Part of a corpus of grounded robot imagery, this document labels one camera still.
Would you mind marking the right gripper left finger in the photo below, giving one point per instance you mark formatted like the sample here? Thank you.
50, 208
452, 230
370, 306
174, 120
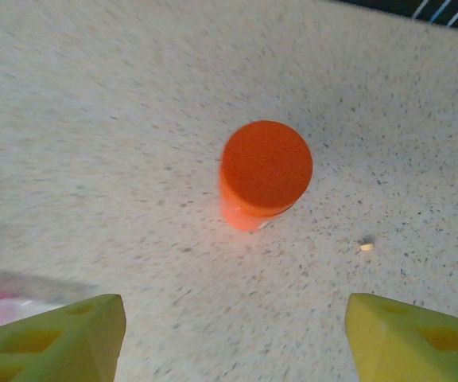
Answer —
54, 350

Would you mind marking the small pale pill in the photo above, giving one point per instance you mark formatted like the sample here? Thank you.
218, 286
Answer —
366, 247

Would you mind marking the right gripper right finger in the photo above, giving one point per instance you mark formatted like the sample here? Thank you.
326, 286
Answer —
412, 350

